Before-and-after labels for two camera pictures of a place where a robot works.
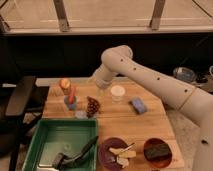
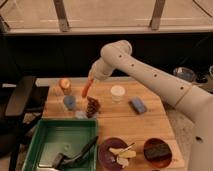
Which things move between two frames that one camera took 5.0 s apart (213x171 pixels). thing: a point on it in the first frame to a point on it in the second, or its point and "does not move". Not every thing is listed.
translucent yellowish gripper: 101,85 to 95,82
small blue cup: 71,106 does not move
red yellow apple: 65,83 does not move
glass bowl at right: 185,74 does not move
